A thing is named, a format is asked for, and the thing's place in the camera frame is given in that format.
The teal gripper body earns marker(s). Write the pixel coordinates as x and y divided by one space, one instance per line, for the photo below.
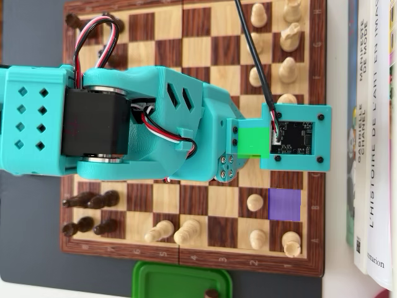
218 140

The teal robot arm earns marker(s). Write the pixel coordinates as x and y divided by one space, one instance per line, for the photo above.
31 124

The dark wooden chess piece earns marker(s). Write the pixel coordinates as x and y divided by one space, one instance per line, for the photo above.
76 201
77 226
73 21

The light wooden pawn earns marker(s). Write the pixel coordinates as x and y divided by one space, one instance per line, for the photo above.
259 42
255 77
255 202
259 15
258 239

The wooden chessboard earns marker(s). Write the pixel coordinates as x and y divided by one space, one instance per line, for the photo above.
223 198

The light wooden bishop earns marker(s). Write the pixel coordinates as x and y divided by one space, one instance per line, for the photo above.
288 69
159 231

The light wooden knight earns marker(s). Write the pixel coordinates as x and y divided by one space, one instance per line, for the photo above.
290 38

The dark wooden pawn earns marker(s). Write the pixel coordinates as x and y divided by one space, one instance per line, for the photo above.
105 226
121 26
107 198

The light wooden rook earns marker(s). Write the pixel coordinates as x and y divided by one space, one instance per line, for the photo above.
292 10
291 245

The white Gabrielle Chanel book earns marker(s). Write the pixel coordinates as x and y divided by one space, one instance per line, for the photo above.
361 93

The green plastic tray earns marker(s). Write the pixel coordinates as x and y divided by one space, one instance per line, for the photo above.
173 282

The small brown round piece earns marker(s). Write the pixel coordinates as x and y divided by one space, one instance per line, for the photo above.
211 294

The colourful spine book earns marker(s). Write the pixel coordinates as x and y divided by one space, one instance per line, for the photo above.
394 31

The teal camera mount with board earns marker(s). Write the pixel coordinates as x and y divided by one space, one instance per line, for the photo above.
322 139

